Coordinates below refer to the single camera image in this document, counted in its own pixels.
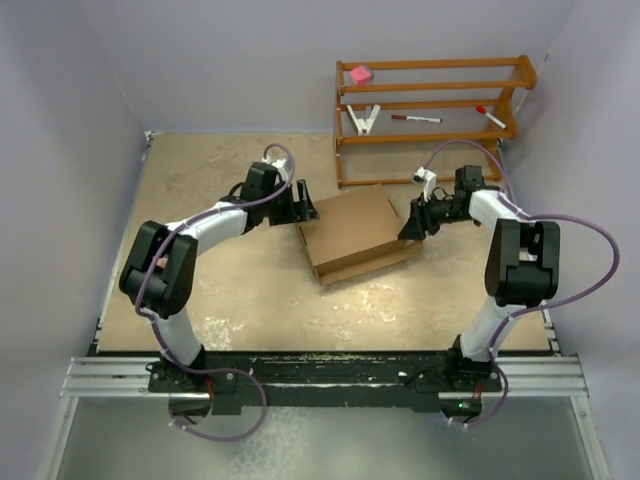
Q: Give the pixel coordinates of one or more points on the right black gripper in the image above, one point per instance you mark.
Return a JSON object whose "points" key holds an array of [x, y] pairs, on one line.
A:
{"points": [[419, 220]]}

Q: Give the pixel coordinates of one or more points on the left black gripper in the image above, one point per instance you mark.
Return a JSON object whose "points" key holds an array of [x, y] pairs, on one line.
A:
{"points": [[298, 211]]}

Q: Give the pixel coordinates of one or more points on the brown cardboard box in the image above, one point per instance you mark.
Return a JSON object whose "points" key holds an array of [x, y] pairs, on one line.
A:
{"points": [[356, 233]]}

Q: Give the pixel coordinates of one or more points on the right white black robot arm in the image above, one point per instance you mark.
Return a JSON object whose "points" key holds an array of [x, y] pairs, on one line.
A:
{"points": [[521, 271]]}

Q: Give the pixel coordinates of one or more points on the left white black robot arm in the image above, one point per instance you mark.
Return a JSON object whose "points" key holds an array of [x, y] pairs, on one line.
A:
{"points": [[158, 274]]}

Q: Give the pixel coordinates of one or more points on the white clamp tool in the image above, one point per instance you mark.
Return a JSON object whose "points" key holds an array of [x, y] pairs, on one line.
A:
{"points": [[363, 125]]}

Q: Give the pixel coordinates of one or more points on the brown-capped white marker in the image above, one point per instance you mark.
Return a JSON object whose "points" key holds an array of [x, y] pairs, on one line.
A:
{"points": [[434, 120]]}

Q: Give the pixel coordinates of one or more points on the red-capped white marker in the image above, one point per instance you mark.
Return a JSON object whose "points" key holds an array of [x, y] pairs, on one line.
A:
{"points": [[482, 110]]}

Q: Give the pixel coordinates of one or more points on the pink eraser block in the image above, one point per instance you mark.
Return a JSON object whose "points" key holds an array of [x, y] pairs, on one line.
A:
{"points": [[361, 75]]}

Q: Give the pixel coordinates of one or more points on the wooden three-tier rack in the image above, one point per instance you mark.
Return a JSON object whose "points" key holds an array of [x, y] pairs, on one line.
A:
{"points": [[523, 75]]}

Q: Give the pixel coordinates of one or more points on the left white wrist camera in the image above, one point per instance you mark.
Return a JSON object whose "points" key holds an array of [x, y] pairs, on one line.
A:
{"points": [[283, 165]]}

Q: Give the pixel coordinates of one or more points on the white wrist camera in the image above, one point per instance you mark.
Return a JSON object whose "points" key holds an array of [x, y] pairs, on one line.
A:
{"points": [[283, 165], [427, 179]]}

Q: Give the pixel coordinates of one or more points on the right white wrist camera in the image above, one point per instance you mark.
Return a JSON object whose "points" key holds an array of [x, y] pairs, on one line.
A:
{"points": [[427, 179]]}

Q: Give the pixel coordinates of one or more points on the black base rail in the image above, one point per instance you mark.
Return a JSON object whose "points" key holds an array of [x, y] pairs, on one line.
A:
{"points": [[422, 381]]}

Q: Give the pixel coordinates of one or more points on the aluminium extrusion frame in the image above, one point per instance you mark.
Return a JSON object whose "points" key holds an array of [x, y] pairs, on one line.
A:
{"points": [[257, 293]]}

